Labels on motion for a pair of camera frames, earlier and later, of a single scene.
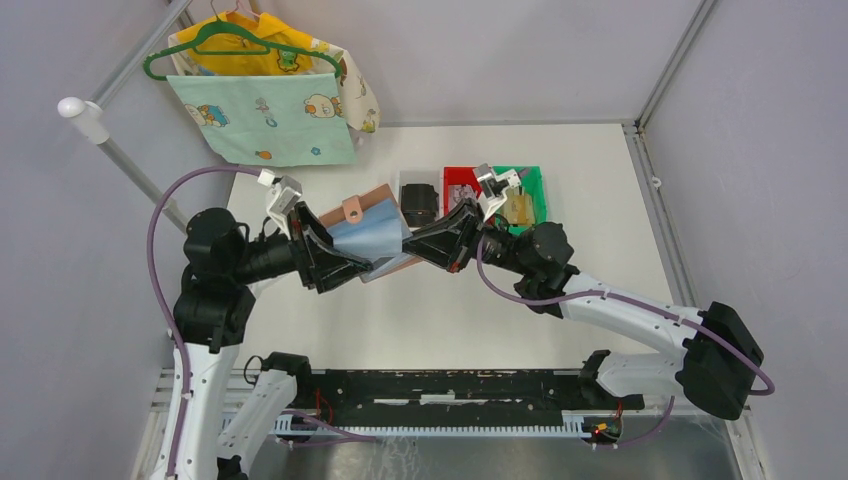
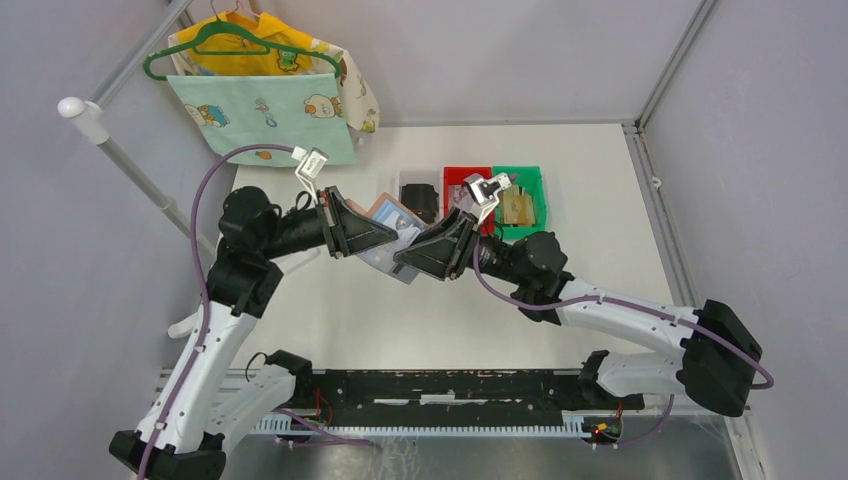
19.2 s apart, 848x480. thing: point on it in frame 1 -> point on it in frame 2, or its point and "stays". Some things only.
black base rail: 467,394 stays
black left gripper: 307,224 -> 347,229
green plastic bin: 531,178 stays
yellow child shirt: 228,42 stays
